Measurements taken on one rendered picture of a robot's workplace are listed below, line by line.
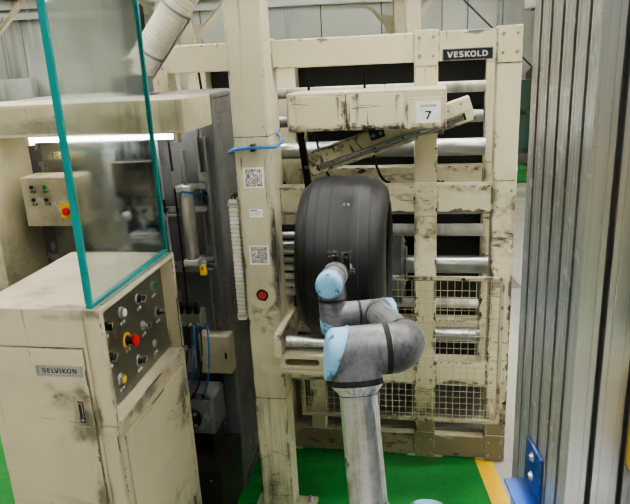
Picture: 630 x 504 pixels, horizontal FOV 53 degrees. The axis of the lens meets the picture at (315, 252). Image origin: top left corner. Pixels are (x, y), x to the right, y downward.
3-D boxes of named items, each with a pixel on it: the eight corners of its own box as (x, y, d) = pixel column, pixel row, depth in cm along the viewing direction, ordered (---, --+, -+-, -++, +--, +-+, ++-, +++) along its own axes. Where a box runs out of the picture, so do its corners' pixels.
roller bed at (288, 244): (272, 296, 284) (268, 232, 275) (280, 285, 298) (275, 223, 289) (316, 297, 281) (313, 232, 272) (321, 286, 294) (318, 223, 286)
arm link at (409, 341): (441, 324, 139) (390, 288, 187) (392, 328, 138) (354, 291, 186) (444, 375, 140) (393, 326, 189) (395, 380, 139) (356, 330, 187)
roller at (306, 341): (283, 349, 239) (282, 339, 237) (285, 342, 242) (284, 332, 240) (376, 352, 232) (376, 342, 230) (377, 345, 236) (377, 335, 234)
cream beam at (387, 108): (287, 133, 247) (285, 94, 243) (300, 126, 271) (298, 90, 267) (447, 129, 237) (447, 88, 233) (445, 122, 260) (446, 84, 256)
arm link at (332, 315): (361, 336, 180) (359, 298, 178) (322, 340, 179) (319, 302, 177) (356, 327, 188) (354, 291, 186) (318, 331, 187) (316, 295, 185)
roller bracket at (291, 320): (274, 359, 236) (273, 335, 233) (296, 317, 273) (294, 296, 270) (283, 359, 235) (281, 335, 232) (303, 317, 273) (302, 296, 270)
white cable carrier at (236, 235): (238, 319, 248) (227, 199, 234) (241, 314, 252) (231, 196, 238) (249, 320, 247) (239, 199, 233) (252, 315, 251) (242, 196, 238)
